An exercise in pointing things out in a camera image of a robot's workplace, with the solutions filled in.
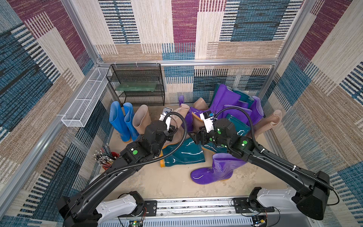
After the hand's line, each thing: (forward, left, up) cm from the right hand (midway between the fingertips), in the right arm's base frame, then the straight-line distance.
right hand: (196, 132), depth 73 cm
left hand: (+1, +14, +8) cm, 16 cm away
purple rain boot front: (-15, -12, -9) cm, 21 cm away
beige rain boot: (+14, +32, -6) cm, 36 cm away
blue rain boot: (+8, +36, +1) cm, 37 cm away
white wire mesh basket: (+19, +75, -7) cm, 78 cm away
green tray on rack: (+37, +38, +1) cm, 53 cm away
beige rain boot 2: (+7, +9, +9) cm, 14 cm away
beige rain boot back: (+28, -5, -8) cm, 30 cm away
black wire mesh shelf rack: (+49, +38, +4) cm, 63 cm away
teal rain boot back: (+27, -32, -1) cm, 42 cm away
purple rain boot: (+13, -34, 0) cm, 37 cm away
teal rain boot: (+9, -29, -12) cm, 32 cm away
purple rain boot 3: (+15, +4, -11) cm, 19 cm away
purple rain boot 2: (+16, -28, -5) cm, 33 cm away
